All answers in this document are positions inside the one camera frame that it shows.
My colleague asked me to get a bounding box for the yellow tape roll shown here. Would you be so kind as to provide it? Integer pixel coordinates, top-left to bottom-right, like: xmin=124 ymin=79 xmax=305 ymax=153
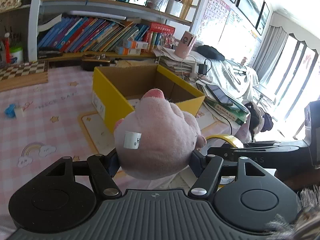
xmin=200 ymin=134 xmax=244 ymax=189

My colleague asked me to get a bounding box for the pink plush pig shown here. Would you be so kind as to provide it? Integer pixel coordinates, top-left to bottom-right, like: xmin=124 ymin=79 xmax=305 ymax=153
xmin=113 ymin=88 xmax=207 ymax=180

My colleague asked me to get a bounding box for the blue tape ball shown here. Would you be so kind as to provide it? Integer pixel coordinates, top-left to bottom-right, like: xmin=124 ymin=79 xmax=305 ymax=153
xmin=4 ymin=103 xmax=16 ymax=118

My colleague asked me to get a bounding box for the smartphone on books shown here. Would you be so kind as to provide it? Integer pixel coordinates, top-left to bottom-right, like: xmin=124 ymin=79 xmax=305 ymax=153
xmin=206 ymin=84 xmax=233 ymax=106

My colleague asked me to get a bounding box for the pink checkered tablecloth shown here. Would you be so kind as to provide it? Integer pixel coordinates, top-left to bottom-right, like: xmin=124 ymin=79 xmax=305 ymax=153
xmin=1 ymin=67 xmax=95 ymax=239

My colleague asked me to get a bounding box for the yellow cardboard box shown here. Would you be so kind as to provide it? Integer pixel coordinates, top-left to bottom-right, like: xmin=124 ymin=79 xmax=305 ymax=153
xmin=92 ymin=65 xmax=205 ymax=133

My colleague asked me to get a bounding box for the black power adapter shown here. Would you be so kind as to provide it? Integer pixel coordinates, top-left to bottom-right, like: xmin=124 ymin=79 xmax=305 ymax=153
xmin=198 ymin=63 xmax=208 ymax=75

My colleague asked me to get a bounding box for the dark wooden small box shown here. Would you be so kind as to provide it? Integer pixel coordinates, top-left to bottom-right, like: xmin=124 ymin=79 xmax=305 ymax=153
xmin=81 ymin=54 xmax=111 ymax=72

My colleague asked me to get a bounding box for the wooden chess board box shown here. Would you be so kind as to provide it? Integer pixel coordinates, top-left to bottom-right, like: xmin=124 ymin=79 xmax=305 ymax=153
xmin=0 ymin=61 xmax=49 ymax=92

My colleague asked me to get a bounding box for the green lid white jar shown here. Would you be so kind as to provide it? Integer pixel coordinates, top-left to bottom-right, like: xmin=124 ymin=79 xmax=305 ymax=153
xmin=10 ymin=46 xmax=23 ymax=64

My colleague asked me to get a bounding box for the red tassel ornament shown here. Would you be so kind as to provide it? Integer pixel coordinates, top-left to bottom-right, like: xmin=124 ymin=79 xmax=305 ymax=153
xmin=4 ymin=32 xmax=10 ymax=64

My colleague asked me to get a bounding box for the white bookshelf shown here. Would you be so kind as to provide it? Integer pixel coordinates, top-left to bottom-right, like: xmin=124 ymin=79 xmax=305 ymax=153
xmin=16 ymin=0 xmax=204 ymax=62

